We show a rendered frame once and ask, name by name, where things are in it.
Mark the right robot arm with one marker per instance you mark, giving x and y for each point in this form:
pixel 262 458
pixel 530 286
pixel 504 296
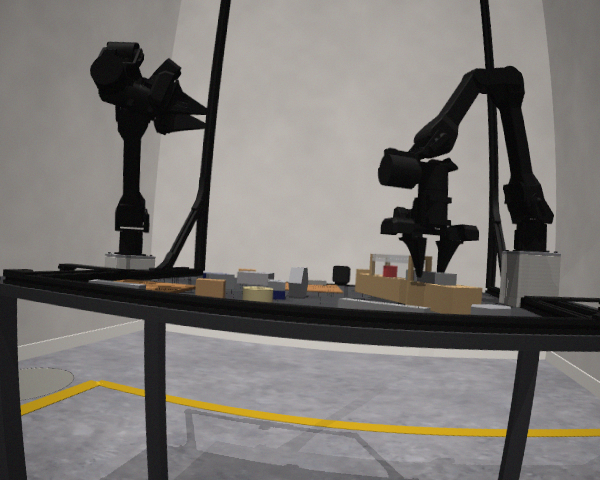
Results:
pixel 111 79

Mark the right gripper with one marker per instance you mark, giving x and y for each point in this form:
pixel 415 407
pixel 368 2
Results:
pixel 177 102

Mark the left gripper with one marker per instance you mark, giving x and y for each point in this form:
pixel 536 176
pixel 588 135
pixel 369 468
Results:
pixel 432 208

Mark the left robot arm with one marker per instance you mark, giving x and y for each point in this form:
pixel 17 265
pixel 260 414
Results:
pixel 525 198

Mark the cream roll of tape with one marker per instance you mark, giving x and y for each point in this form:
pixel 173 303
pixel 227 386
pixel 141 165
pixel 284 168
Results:
pixel 263 295

